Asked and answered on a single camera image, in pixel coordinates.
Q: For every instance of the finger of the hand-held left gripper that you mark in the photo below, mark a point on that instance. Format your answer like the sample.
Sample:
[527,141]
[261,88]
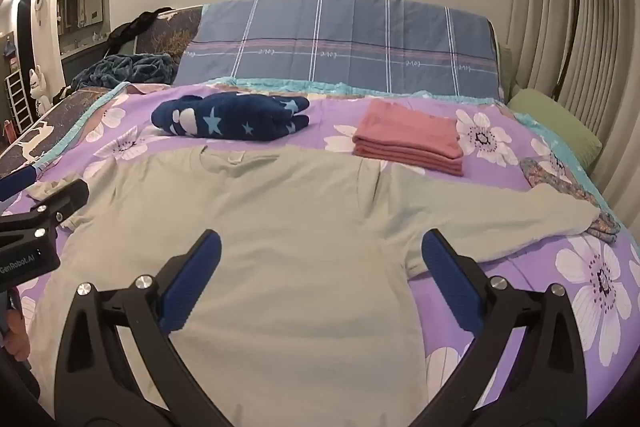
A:
[17,184]
[62,204]

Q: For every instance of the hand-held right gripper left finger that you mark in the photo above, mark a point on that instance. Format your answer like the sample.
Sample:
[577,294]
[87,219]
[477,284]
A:
[192,287]

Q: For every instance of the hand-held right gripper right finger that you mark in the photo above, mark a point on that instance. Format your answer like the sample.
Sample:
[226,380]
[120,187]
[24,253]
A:
[450,287]

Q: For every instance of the grey-green long sleeve shirt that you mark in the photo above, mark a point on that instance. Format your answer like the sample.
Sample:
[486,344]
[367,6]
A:
[300,232]

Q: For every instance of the pink clothes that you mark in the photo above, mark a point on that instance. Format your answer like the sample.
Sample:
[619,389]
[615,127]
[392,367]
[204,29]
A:
[405,132]

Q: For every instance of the person's left hand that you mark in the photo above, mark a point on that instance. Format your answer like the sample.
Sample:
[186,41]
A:
[16,332]

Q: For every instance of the purple floral blanket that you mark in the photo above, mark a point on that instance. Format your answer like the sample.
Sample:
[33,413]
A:
[525,272]

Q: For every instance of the white ladder rack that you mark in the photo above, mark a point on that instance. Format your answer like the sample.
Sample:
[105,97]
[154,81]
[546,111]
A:
[17,99]

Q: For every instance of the white cat figurine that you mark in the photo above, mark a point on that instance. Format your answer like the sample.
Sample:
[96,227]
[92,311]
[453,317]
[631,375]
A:
[37,87]

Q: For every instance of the teal fuzzy blanket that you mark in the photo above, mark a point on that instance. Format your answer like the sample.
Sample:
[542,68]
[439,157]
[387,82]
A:
[125,69]

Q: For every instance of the multicolour floral patterned cloth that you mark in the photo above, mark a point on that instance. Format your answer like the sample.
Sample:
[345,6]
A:
[565,187]

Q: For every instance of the navy star print fleece garment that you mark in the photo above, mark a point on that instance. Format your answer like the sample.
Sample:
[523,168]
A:
[225,117]

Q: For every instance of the black garment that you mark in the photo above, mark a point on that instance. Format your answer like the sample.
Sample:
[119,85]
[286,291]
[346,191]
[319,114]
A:
[135,29]

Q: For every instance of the green pillow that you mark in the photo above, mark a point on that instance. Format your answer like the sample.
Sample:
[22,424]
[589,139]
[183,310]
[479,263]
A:
[555,127]

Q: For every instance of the dark floral bed cover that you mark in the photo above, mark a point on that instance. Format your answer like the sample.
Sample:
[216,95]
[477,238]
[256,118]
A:
[165,32]

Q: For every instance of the white pleated curtain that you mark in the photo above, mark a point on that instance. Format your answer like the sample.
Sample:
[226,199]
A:
[615,82]

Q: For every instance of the blue plaid quilt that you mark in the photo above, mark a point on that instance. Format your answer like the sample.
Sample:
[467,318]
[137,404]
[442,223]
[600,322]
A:
[350,37]

